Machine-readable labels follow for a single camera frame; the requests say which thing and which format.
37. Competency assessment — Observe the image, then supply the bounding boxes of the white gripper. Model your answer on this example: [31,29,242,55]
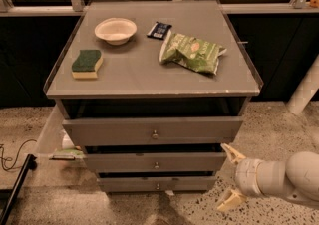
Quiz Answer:
[216,143,262,212]

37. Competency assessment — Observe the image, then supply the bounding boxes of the grey bottom drawer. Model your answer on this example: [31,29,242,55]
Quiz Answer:
[97,176,216,193]

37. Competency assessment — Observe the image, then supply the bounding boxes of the grey drawer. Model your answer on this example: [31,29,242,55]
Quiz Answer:
[63,116,243,146]
[97,176,216,193]
[84,152,225,172]

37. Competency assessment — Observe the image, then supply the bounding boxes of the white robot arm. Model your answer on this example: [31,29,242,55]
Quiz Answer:
[217,143,319,212]

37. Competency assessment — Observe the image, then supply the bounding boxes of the grey drawer cabinet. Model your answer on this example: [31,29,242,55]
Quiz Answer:
[45,2,262,180]

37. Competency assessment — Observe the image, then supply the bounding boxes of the grey middle drawer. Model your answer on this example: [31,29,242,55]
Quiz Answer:
[84,152,225,172]

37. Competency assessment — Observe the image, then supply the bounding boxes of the grey top drawer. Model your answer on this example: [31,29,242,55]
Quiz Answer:
[63,116,243,146]

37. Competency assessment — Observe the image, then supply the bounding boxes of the white pole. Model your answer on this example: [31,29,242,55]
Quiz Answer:
[286,55,319,114]

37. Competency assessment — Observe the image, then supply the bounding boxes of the green chip bag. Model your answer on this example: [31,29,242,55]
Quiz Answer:
[159,31,227,75]

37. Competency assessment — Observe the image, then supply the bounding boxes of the dark blue snack packet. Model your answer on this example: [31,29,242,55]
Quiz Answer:
[147,22,171,40]

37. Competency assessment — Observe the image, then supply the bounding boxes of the clear plastic bin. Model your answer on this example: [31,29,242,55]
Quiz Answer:
[33,107,85,168]

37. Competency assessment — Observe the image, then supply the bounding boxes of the green yellow sponge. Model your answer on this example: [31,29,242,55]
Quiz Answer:
[72,50,103,80]

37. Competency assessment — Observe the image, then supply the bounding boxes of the white paper bowl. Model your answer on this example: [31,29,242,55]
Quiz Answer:
[95,18,137,46]

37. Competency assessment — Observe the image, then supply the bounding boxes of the orange fruit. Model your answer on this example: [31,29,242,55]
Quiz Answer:
[310,0,319,8]

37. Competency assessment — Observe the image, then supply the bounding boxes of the black metal bar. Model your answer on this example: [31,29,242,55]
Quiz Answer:
[0,154,37,225]

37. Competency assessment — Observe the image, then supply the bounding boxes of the black cable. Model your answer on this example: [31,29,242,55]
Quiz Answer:
[0,138,38,172]

